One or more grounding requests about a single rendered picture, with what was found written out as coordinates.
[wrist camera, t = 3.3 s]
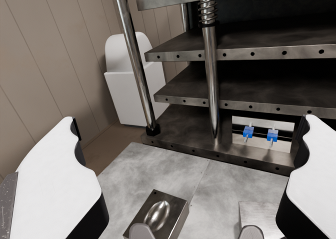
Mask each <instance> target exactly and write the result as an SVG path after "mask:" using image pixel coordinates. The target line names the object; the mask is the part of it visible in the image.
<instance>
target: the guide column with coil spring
mask: <svg viewBox="0 0 336 239"><path fill-rule="evenodd" d="M200 1H201V2H202V1H205V0H200ZM213 4H215V0H213V1H210V2H206V3H203V4H201V5H200V6H201V8H203V7H207V6H210V5H213ZM214 10H215V6H214V7H211V8H208V9H204V10H201V14H204V13H208V12H211V11H214ZM214 16H216V13H212V14H209V15H205V16H202V17H201V19H202V20H204V19H208V18H212V17H214ZM214 22H216V19H212V20H209V21H205V22H202V24H210V23H214ZM202 32H203V44H204V57H205V69H206V82H207V95H208V107H209V120H210V132H211V142H212V144H214V145H219V144H220V143H221V142H222V136H221V116H220V95H219V75H218V54H217V34H216V26H212V27H204V28H202Z"/></svg>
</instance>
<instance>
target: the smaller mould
mask: <svg viewBox="0 0 336 239"><path fill-rule="evenodd" d="M189 213H190V211H189V206H188V201H187V200H185V199H182V198H179V197H176V196H173V195H170V194H167V193H165V192H162V191H159V190H156V189H153V190H152V192H151V193H150V195H149V196H148V198H147V199H146V201H145V202H144V204H143V205H142V207H141V208H140V210H139V211H138V213H137V214H136V216H135V217H134V219H133V220H132V221H131V223H130V224H129V226H128V227H127V229H126V230H125V232H124V233H123V235H122V236H123V238H124V239H129V233H130V228H131V226H132V225H133V224H136V223H141V224H147V225H148V226H149V228H150V230H151V231H152V233H153V235H154V237H155V239H178V237H179V234H180V232H181V230H182V228H183V226H184V224H185V221H186V219H187V217H188V215H189Z"/></svg>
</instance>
